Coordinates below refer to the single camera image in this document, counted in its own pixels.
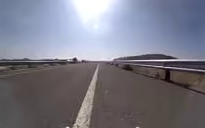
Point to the dark hill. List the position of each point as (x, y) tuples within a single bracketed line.
[(146, 57)]

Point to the grey asphalt road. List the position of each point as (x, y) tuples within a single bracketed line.
[(133, 100)]

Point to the metal guardrail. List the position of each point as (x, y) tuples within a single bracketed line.
[(26, 62), (176, 66)]

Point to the white painted line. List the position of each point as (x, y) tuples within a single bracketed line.
[(86, 106)]

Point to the pale concrete verge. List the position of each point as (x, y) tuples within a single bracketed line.
[(190, 80), (6, 68)]

